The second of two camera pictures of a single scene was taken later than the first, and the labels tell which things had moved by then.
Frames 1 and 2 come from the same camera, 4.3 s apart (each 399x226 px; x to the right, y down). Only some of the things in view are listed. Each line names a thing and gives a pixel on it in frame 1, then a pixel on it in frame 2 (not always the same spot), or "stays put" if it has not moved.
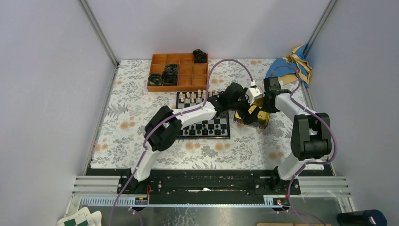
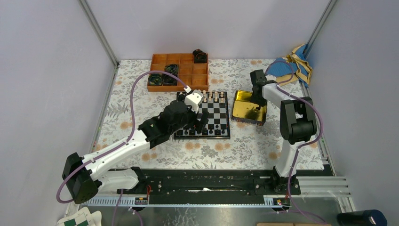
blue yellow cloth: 294,68 stays put
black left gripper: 245,116 to 195,122
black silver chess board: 217,128 stays put
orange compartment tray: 192,76 stays put
